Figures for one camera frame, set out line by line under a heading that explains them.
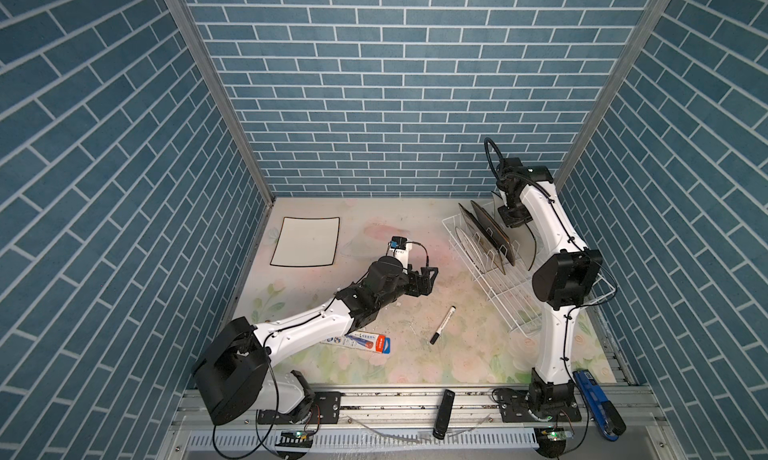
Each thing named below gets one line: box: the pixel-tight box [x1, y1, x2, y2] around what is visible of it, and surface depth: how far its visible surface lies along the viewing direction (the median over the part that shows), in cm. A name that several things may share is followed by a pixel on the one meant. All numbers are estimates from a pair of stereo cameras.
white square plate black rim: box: [270, 217, 340, 267], surface depth 108 cm
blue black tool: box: [573, 369, 627, 441], surface depth 73 cm
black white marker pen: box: [430, 305, 457, 345], surface depth 88 cm
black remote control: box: [432, 389, 455, 440], surface depth 74 cm
